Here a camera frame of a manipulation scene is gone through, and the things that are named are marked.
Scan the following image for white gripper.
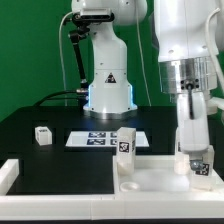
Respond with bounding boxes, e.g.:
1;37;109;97
177;92;210;170

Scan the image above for white square tabletop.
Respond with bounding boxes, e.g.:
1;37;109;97
113;156;224;192

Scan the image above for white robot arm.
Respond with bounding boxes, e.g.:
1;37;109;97
71;0;223;171

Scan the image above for white U-shaped obstacle fence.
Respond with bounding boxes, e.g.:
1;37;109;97
0;159;224;221

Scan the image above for white marker base plate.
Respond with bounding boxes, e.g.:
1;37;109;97
65;130;150;148

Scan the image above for black cables at base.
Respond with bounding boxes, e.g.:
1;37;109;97
33;87;89;108

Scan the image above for camera on black mount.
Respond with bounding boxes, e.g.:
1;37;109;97
69;8;115;88

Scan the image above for white cable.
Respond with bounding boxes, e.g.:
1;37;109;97
58;11;75;107

